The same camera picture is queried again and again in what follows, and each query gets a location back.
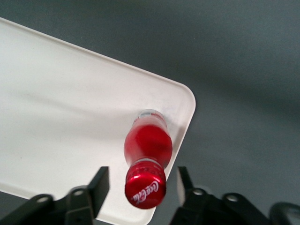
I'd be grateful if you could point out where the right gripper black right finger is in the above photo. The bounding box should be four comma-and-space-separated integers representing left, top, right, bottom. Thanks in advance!
176, 166, 227, 225

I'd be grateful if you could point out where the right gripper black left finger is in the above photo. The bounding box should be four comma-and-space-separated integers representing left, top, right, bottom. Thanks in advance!
53, 166, 111, 225

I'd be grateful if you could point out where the red coke bottle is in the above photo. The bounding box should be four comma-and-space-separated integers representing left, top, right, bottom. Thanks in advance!
124, 108, 173, 210

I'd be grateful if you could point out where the white rectangular tray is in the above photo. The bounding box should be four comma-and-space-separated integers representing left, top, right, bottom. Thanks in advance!
0, 16, 196, 225

